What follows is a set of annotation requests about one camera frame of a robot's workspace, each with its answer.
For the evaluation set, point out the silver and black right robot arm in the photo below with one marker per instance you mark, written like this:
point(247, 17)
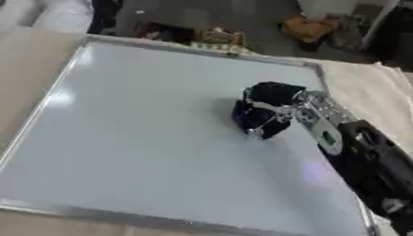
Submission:
point(365, 153)

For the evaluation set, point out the white whiteboard with metal frame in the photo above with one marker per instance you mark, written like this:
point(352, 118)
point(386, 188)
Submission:
point(134, 138)

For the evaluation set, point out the dark whiteboard brush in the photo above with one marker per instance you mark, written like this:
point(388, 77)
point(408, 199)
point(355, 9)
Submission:
point(246, 118)

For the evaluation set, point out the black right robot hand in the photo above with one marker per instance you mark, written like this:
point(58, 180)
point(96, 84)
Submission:
point(274, 92)

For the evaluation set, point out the person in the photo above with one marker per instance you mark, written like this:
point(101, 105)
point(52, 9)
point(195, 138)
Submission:
point(105, 14)

